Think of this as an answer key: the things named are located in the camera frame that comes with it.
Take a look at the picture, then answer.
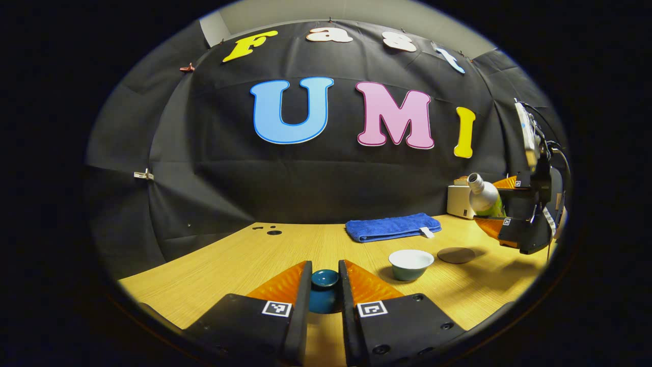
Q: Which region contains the black backdrop cloth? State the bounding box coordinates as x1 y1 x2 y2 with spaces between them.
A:
84 19 568 278

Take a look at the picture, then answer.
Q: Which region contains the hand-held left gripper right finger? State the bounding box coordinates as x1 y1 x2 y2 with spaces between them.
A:
338 259 467 366

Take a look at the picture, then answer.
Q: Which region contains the pale green teacup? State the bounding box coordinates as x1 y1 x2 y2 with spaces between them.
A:
388 249 435 282

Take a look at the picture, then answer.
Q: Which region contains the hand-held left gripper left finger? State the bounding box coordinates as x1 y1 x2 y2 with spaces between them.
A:
183 260 313 366

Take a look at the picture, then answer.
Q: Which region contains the silver green water bottle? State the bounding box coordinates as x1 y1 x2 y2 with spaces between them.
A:
467 173 506 219

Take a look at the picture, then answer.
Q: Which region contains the round brown coaster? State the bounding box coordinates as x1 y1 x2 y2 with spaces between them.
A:
437 247 476 265

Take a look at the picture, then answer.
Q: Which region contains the folded blue towel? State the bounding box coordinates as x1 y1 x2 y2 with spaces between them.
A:
345 213 442 243

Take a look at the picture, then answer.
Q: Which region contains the white toaster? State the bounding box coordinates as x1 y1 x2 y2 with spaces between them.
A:
447 185 477 220

